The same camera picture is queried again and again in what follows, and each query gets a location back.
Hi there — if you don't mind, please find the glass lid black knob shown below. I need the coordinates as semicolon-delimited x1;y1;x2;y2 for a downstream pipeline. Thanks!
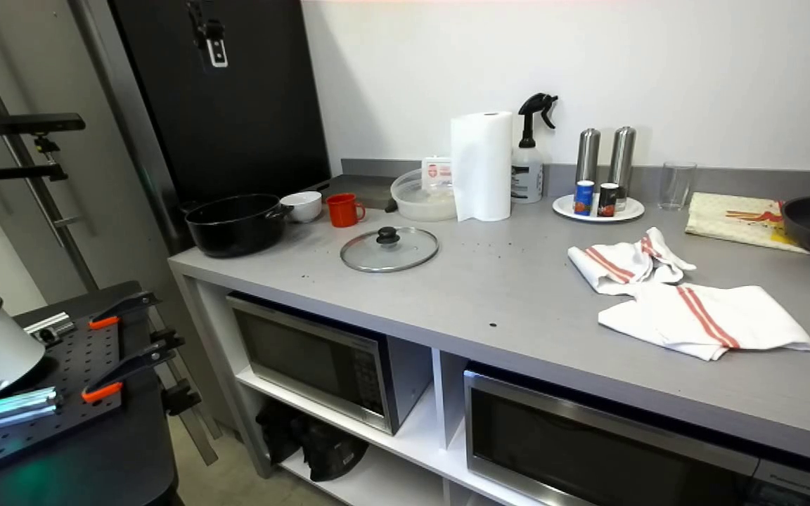
337;223;441;276

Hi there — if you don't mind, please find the black cooking pot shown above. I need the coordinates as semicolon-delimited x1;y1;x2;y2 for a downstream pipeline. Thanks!
181;192;292;258

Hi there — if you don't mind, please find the clear plastic container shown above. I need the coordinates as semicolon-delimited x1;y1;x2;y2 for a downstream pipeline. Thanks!
389;165;459;223

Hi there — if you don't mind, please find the red mug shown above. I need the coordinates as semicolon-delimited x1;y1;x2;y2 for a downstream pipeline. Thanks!
324;192;369;230

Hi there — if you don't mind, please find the small white red box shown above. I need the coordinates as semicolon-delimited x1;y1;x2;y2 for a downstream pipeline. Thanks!
419;155;455;194

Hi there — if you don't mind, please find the white bowl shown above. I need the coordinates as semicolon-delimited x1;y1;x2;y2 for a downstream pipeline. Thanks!
278;189;326;224

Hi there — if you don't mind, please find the steel microwave oven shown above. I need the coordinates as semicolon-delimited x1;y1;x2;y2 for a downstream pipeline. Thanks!
462;366;810;506
222;289;435;435

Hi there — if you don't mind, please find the spray bottle black trigger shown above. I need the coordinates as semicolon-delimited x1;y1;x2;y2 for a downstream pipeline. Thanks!
510;90;561;204

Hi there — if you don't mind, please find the white open shelf cabinet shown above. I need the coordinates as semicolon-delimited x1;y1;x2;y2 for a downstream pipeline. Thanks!
165;265;556;506

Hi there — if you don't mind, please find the blue can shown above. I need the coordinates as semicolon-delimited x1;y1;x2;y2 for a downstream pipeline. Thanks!
570;176;600;218

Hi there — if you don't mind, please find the crumpled white red-striped towel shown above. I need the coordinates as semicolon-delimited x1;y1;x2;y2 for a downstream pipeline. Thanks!
566;224;697;297

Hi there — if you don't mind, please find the stainless steel shaker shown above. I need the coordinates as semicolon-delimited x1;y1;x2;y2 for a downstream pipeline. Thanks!
607;124;639;194
573;127;603;189

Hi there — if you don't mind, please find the dark can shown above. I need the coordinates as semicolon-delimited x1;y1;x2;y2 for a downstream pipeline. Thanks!
597;179;621;218

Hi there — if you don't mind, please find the black bag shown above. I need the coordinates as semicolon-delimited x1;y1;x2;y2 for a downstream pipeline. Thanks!
255;395;372;483

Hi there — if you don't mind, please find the small round white plate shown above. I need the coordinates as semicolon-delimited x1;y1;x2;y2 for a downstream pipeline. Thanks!
548;192;646;224

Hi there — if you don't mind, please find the clear drinking glass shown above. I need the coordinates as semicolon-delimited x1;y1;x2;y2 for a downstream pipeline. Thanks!
658;162;697;213

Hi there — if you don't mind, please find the black white magnet clip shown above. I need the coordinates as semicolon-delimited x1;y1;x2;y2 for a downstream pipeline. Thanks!
199;10;233;71

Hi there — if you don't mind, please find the black orange clamp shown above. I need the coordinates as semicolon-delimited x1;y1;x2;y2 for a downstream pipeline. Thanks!
78;329;187;407
85;289;160;331

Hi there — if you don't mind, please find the folded white red-striped towel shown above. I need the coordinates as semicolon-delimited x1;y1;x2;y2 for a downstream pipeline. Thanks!
597;280;810;366

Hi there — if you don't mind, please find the yellow printed cloth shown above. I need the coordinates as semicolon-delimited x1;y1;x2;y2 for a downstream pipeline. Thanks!
684;192;810;255

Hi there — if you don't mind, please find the black perforated robot table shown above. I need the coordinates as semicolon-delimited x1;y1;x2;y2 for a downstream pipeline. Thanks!
0;277;182;506

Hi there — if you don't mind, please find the silver metal block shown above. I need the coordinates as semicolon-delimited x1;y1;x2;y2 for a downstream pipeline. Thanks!
22;308;78;349

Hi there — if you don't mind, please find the grey metal rail frame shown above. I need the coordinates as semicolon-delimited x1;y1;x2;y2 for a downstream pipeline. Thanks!
0;10;104;291

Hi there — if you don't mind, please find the black stereo camera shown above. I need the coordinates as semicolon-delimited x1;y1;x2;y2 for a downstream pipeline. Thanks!
0;113;87;137

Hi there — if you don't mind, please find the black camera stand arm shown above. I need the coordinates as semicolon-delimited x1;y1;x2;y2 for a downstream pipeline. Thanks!
0;134;70;202

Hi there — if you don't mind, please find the aluminium rail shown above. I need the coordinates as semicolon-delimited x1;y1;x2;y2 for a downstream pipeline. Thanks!
0;386;63;439

